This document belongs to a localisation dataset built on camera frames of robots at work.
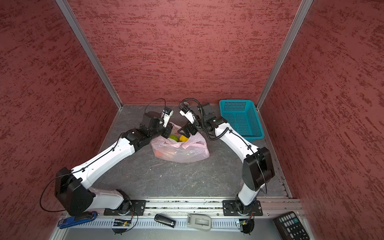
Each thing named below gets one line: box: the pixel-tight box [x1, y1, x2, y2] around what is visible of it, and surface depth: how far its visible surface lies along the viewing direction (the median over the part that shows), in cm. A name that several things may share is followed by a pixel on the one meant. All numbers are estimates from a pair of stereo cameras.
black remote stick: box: [154, 214, 177, 228], surface depth 70 cm
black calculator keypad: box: [272, 211, 310, 240], surface depth 69 cm
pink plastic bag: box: [150, 122, 210, 163], surface depth 80 cm
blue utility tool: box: [57, 211, 100, 229], surface depth 69 cm
